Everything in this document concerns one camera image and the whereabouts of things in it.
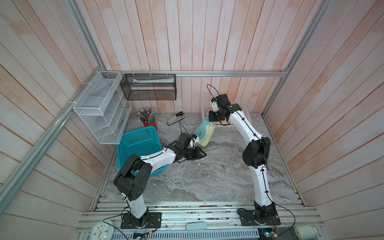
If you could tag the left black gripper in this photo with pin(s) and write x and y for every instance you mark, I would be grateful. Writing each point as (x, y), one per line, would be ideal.
(198, 155)

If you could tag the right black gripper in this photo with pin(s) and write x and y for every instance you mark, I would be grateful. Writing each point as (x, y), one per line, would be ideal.
(211, 117)

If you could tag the pale green towel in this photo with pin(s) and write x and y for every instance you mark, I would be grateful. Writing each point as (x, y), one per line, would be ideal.
(205, 131)

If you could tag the white plastic basket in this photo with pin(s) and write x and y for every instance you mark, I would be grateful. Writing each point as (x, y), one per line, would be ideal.
(219, 127)

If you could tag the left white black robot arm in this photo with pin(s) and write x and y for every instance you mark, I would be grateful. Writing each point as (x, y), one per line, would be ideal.
(132, 178)

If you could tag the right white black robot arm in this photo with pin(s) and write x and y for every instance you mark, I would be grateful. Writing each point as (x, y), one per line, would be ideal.
(254, 156)

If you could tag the black grey stapler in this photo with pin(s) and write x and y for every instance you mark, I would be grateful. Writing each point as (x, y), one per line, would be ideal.
(176, 118)

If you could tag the red pencil cup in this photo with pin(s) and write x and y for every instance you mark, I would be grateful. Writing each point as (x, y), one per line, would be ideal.
(153, 123)

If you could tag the teal plastic basket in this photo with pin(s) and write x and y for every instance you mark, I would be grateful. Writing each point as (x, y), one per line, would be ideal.
(141, 142)

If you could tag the coloured pencils bunch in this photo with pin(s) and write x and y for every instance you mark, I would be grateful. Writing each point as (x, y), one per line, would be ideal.
(146, 115)

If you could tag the white analog clock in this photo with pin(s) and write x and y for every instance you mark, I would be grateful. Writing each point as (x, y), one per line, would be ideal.
(102, 230)

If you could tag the white tape roll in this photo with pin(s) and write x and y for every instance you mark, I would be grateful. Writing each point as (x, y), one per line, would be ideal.
(305, 232)

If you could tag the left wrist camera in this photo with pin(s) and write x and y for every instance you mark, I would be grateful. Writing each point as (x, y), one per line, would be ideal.
(194, 141)

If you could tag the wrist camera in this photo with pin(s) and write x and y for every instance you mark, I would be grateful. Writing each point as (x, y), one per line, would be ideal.
(214, 104)
(194, 141)

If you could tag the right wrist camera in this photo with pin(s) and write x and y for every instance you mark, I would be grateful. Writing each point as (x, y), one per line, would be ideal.
(214, 104)

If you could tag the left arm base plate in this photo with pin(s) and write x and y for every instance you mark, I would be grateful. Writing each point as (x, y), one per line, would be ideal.
(151, 219)

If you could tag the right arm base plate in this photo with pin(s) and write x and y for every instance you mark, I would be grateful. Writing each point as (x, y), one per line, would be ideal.
(247, 217)

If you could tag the black mesh wall basket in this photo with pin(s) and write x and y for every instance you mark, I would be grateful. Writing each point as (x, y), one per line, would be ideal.
(149, 87)

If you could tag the white wire wall shelf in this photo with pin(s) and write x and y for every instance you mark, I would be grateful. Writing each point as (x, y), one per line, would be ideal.
(104, 108)

